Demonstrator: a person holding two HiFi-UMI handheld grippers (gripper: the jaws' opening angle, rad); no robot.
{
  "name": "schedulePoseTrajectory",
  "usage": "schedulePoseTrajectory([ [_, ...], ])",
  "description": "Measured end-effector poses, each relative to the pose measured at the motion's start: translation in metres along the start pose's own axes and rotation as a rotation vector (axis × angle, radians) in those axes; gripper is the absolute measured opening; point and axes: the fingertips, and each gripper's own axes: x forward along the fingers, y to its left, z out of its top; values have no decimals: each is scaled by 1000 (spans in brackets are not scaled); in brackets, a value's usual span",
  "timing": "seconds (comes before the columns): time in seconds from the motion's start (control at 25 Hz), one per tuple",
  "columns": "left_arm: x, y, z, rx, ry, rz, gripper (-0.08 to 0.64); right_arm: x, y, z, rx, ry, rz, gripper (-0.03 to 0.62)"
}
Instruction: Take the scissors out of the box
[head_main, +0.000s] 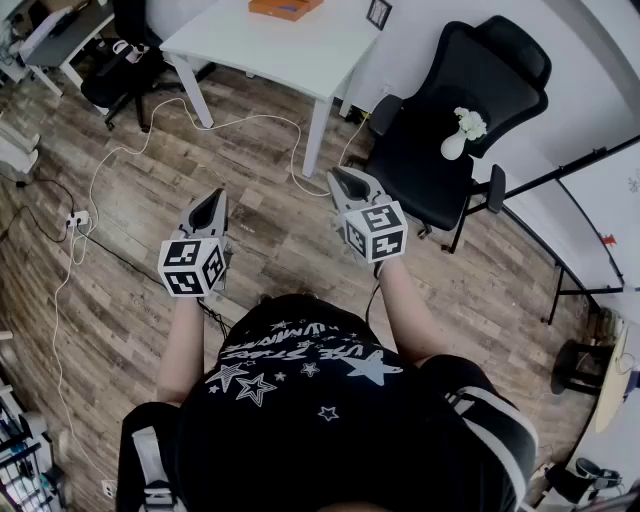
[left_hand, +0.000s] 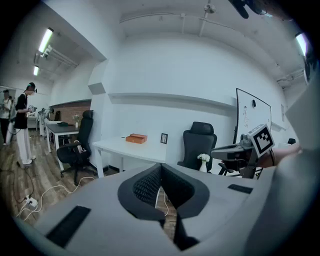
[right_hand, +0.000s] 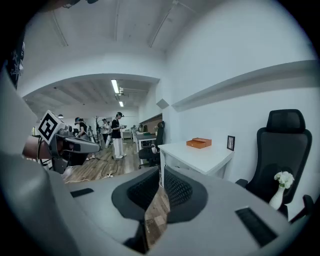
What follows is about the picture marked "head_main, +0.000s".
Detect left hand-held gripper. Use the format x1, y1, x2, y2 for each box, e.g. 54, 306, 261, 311
157, 187, 232, 299

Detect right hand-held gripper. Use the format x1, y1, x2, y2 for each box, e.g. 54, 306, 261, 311
326, 166, 409, 265

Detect orange wooden box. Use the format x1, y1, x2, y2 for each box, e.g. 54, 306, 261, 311
248, 0, 325, 22

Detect person's left forearm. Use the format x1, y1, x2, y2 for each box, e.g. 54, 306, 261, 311
155, 294, 206, 406

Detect person's right forearm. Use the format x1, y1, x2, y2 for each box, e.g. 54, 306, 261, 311
377, 257, 451, 369

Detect grey plastic bin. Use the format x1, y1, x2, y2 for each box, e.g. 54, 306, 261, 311
18, 7, 74, 59

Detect black high-back office chair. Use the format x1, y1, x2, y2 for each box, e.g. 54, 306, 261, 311
367, 14, 554, 254

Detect white vase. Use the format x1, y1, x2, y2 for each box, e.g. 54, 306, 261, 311
439, 129, 468, 162

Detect white flower bunch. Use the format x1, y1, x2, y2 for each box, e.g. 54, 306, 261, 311
453, 106, 489, 143

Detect black star-print t-shirt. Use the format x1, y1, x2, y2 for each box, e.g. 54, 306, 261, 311
115, 293, 539, 512

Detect black swivel chair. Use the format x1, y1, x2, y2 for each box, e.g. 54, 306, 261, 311
79, 0, 217, 134

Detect white table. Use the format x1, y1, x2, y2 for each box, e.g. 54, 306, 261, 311
158, 0, 386, 179

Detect white headset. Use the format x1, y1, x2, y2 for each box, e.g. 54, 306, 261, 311
112, 39, 151, 65

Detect black stool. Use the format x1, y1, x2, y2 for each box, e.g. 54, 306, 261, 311
549, 338, 617, 397

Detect metal shelf rack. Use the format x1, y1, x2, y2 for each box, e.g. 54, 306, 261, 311
0, 377, 69, 512

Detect grey desk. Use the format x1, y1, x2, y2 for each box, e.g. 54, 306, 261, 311
18, 0, 117, 99

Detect round pale wooden table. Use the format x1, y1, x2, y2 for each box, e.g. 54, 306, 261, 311
593, 319, 639, 435

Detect black headphones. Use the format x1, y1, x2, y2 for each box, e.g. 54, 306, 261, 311
574, 457, 624, 492

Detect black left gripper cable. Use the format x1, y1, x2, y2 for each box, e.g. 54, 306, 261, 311
197, 297, 234, 337

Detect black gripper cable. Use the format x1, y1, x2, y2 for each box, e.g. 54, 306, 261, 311
197, 297, 234, 337
363, 262, 387, 326

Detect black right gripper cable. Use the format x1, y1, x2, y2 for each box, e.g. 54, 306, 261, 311
363, 262, 387, 326

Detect black floor cable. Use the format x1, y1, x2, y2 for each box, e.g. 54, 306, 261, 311
0, 174, 166, 289

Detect white floor cable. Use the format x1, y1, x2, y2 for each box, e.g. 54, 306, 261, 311
52, 97, 371, 484

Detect black picture frame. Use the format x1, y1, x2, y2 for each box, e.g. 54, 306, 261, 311
365, 0, 394, 31

